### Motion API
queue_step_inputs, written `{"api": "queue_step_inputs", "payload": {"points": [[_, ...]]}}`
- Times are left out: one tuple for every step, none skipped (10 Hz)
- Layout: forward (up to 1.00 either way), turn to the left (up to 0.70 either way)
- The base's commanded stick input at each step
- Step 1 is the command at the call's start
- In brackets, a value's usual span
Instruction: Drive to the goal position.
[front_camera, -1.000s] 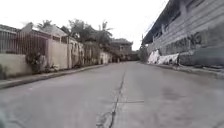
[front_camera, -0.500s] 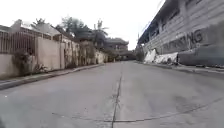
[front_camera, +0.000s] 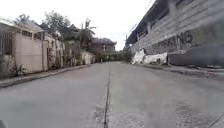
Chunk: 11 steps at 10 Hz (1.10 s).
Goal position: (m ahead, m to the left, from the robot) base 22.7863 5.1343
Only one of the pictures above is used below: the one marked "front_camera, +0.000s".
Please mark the building with dark roof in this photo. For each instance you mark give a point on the building with dark roof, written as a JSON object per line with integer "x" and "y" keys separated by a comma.
{"x": 104, "y": 46}

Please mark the white tarpaulin sheet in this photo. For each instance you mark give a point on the white tarpaulin sheet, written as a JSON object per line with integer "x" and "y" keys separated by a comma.
{"x": 150, "y": 58}

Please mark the grey concrete road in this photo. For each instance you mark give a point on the grey concrete road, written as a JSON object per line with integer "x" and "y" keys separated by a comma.
{"x": 140, "y": 100}

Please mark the group of green trees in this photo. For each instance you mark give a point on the group of green trees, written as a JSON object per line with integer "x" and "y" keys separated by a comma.
{"x": 66, "y": 28}

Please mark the raised concrete kerb strip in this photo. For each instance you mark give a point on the raised concrete kerb strip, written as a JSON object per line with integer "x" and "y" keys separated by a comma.
{"x": 190, "y": 70}

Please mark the grey concrete block building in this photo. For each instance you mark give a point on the grey concrete block building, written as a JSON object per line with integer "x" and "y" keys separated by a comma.
{"x": 186, "y": 30}

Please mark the grey concrete sidewalk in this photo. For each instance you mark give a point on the grey concrete sidewalk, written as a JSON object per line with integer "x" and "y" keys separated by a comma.
{"x": 30, "y": 77}

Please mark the overgrown pale wall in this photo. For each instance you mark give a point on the overgrown pale wall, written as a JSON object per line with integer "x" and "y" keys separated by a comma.
{"x": 71, "y": 53}

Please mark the pale pink boundary wall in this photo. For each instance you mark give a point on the pale pink boundary wall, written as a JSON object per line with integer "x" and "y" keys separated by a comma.
{"x": 30, "y": 53}

